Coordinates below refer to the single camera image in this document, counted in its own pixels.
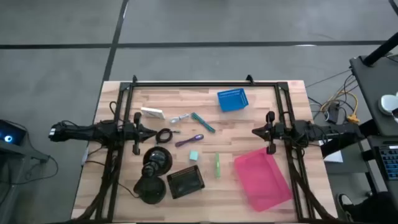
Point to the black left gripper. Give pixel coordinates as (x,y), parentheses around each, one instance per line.
(136,137)

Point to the person's leg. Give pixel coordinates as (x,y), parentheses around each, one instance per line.
(376,208)

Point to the backlit computer keyboard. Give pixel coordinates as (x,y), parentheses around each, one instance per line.
(390,161)

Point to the white product box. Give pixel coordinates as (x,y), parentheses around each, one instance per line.
(152,112)

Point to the person's shoe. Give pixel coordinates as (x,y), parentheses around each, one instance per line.
(343,202)

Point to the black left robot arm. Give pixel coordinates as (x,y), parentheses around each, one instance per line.
(87,132)

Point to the dark screen with blue glow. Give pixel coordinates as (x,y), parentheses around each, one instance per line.
(9,137)

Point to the white round object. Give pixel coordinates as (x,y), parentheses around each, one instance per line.
(388,104)

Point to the blue plastic basket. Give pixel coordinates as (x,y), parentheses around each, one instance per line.
(231,101)

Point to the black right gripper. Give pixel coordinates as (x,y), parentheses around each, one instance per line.
(271,133)

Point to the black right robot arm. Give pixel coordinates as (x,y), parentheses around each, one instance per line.
(314,130)

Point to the green marker pen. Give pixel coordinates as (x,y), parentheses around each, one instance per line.
(217,166)

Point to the black metal table frame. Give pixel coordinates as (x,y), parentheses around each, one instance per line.
(202,84)

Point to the black plastic basket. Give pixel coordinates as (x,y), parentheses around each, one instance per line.
(185,183)

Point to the pink translucent plastic bin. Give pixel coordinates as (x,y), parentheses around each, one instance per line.
(261,180)

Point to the white paper sheet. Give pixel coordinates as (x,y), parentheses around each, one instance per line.
(334,157)

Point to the grey side desk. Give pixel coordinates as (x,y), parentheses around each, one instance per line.
(370,93)

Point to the black floor power box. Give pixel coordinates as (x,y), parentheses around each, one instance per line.
(334,112)

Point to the black pole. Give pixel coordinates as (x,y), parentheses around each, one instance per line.
(381,51)

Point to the small sticky note cube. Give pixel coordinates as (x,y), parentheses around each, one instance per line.
(194,155)

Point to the grey screen stand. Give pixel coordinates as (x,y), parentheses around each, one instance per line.
(21,151)

